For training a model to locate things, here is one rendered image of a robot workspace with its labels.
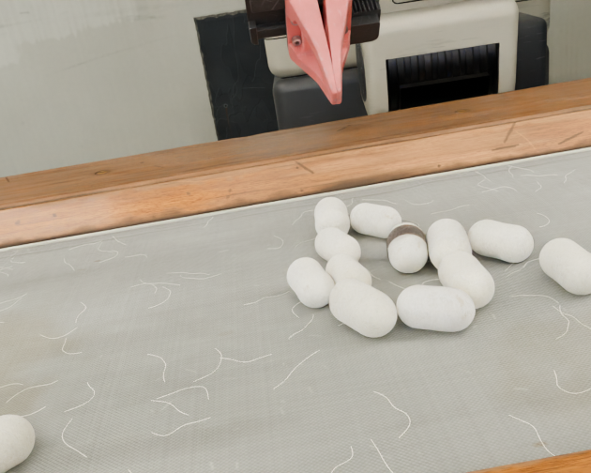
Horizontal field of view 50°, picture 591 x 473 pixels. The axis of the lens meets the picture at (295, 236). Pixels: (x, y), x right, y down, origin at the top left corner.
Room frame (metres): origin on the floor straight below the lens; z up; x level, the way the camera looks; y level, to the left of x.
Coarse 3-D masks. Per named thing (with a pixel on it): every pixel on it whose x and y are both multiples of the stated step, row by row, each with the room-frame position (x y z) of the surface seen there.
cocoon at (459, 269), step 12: (456, 252) 0.27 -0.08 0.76; (444, 264) 0.27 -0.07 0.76; (456, 264) 0.26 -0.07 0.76; (468, 264) 0.26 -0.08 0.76; (480, 264) 0.26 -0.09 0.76; (444, 276) 0.26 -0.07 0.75; (456, 276) 0.25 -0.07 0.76; (468, 276) 0.25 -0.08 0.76; (480, 276) 0.25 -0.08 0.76; (468, 288) 0.25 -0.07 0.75; (480, 288) 0.25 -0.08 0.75; (492, 288) 0.25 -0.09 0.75; (480, 300) 0.24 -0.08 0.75
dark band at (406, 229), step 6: (396, 228) 0.31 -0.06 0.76; (402, 228) 0.31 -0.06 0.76; (408, 228) 0.31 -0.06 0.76; (414, 228) 0.31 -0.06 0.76; (390, 234) 0.31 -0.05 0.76; (396, 234) 0.31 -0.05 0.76; (402, 234) 0.30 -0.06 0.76; (408, 234) 0.30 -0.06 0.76; (414, 234) 0.30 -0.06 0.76; (420, 234) 0.30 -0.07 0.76; (390, 240) 0.30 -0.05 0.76; (426, 240) 0.31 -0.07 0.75
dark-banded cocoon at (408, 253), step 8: (400, 224) 0.32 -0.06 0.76; (392, 240) 0.30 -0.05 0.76; (400, 240) 0.30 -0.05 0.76; (408, 240) 0.29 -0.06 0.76; (416, 240) 0.29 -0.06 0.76; (392, 248) 0.30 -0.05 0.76; (400, 248) 0.29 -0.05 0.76; (408, 248) 0.29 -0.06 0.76; (416, 248) 0.29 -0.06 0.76; (424, 248) 0.29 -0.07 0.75; (392, 256) 0.29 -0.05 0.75; (400, 256) 0.29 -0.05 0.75; (408, 256) 0.29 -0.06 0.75; (416, 256) 0.29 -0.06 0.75; (424, 256) 0.29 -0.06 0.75; (392, 264) 0.30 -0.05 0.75; (400, 264) 0.29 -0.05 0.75; (408, 264) 0.29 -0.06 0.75; (416, 264) 0.29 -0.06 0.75; (424, 264) 0.29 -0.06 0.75; (408, 272) 0.29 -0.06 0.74
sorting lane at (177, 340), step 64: (384, 192) 0.42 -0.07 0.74; (448, 192) 0.40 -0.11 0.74; (512, 192) 0.38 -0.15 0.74; (576, 192) 0.37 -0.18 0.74; (0, 256) 0.42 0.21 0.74; (64, 256) 0.40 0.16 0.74; (128, 256) 0.38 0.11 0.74; (192, 256) 0.36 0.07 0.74; (256, 256) 0.35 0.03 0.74; (320, 256) 0.33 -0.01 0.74; (384, 256) 0.32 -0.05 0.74; (0, 320) 0.32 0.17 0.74; (64, 320) 0.31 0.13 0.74; (128, 320) 0.29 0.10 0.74; (192, 320) 0.28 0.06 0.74; (256, 320) 0.27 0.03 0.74; (320, 320) 0.26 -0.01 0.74; (512, 320) 0.24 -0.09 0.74; (576, 320) 0.23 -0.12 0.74; (0, 384) 0.25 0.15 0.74; (64, 384) 0.24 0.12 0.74; (128, 384) 0.24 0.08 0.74; (192, 384) 0.23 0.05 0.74; (256, 384) 0.22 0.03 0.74; (320, 384) 0.21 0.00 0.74; (384, 384) 0.21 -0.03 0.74; (448, 384) 0.20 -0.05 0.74; (512, 384) 0.20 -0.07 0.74; (576, 384) 0.19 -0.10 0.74; (64, 448) 0.20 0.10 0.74; (128, 448) 0.19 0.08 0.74; (192, 448) 0.19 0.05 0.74; (256, 448) 0.18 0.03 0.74; (320, 448) 0.18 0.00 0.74; (384, 448) 0.17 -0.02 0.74; (448, 448) 0.17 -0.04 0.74; (512, 448) 0.16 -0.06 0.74; (576, 448) 0.16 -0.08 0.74
